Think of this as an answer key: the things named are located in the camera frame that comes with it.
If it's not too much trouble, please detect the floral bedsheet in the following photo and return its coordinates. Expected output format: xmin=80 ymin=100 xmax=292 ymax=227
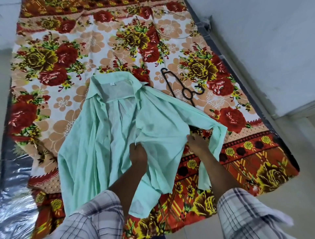
xmin=7 ymin=0 xmax=300 ymax=239

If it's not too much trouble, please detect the plastic-wrapped mattress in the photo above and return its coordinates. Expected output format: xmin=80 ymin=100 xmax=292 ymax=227
xmin=0 ymin=0 xmax=300 ymax=239

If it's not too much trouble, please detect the person's left hand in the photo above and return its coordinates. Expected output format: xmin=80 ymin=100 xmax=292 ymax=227
xmin=129 ymin=142 xmax=148 ymax=173

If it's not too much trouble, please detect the plaid sleeve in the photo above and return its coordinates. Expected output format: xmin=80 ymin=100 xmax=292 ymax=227
xmin=217 ymin=188 xmax=294 ymax=239
xmin=45 ymin=190 xmax=125 ymax=239

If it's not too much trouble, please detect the person's left forearm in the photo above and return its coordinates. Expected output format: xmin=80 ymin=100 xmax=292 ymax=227
xmin=108 ymin=165 xmax=147 ymax=217

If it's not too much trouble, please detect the person's right hand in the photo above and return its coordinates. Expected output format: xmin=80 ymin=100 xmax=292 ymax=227
xmin=186 ymin=134 xmax=211 ymax=158

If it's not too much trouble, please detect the person's right forearm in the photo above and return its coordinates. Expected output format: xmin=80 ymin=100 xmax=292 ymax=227
xmin=199 ymin=151 xmax=243 ymax=202

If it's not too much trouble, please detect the mint green shirt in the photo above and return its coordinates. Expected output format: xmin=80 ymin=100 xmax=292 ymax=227
xmin=57 ymin=71 xmax=228 ymax=219

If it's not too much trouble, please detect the black clothes hanger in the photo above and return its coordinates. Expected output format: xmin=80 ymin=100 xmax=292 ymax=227
xmin=160 ymin=68 xmax=205 ymax=107

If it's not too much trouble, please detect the plaid right sleeve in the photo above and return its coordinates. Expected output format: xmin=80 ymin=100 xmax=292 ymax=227
xmin=217 ymin=188 xmax=294 ymax=239

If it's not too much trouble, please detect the plaid left sleeve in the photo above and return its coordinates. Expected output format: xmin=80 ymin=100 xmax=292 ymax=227
xmin=45 ymin=190 xmax=125 ymax=239

